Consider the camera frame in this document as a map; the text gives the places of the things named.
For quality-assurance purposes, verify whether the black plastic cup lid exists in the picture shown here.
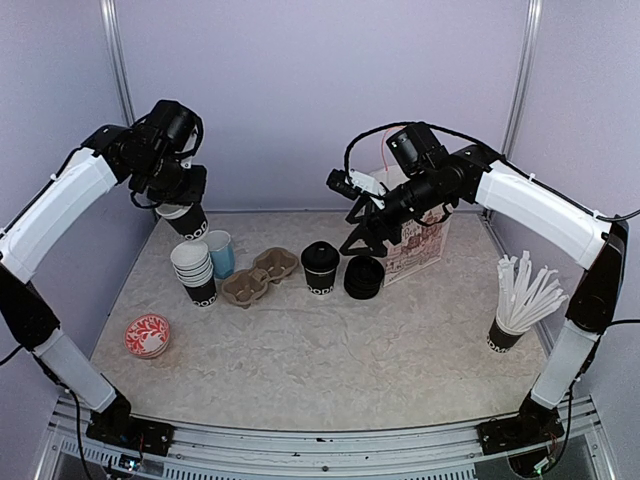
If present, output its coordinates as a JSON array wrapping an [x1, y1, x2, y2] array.
[[300, 241, 340, 274]]

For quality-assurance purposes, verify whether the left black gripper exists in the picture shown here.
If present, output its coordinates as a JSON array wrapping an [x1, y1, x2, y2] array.
[[133, 148, 208, 206]]

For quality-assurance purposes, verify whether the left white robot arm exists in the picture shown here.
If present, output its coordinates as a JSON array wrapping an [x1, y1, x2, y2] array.
[[1, 100, 207, 445]]

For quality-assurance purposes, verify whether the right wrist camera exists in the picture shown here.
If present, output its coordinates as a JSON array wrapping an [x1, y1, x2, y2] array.
[[326, 169, 387, 207]]

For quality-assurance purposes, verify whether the black paper coffee cup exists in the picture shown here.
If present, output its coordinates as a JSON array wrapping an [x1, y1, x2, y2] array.
[[300, 241, 340, 296]]

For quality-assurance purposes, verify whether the black cup holding straws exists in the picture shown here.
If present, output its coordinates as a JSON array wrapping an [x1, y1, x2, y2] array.
[[486, 316, 524, 354]]

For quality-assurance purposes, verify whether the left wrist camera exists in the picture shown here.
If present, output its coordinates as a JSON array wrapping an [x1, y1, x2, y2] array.
[[180, 125, 204, 170]]

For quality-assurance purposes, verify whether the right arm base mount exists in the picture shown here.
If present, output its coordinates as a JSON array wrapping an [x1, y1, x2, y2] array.
[[476, 413, 565, 455]]

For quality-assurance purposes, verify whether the stack of black cup lids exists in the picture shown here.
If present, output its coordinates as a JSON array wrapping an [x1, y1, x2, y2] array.
[[344, 256, 385, 300]]

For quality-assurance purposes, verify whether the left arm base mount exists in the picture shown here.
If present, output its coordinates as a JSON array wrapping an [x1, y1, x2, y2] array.
[[86, 417, 175, 457]]

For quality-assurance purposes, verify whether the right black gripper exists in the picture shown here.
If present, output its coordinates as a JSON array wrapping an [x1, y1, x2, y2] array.
[[341, 166, 456, 255]]

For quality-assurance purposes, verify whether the brown cardboard cup carrier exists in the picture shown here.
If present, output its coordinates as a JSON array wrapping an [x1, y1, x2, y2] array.
[[221, 247, 299, 309]]

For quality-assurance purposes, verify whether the aluminium front frame rail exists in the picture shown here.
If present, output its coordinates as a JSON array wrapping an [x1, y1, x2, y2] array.
[[47, 394, 609, 480]]

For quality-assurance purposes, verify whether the white paper takeout bag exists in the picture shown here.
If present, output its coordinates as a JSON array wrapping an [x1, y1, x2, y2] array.
[[369, 127, 454, 289]]

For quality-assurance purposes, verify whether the bundle of white wrapped straws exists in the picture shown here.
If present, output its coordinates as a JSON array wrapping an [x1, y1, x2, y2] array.
[[495, 250, 569, 335]]

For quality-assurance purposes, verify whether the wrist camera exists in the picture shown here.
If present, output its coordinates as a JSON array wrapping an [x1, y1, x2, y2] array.
[[180, 125, 204, 170], [326, 169, 387, 207]]

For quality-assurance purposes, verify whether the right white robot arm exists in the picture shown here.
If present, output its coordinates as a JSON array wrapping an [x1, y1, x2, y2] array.
[[326, 122, 628, 444]]

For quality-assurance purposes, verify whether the light blue ceramic mug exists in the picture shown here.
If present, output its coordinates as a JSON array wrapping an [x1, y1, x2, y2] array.
[[205, 230, 235, 280]]

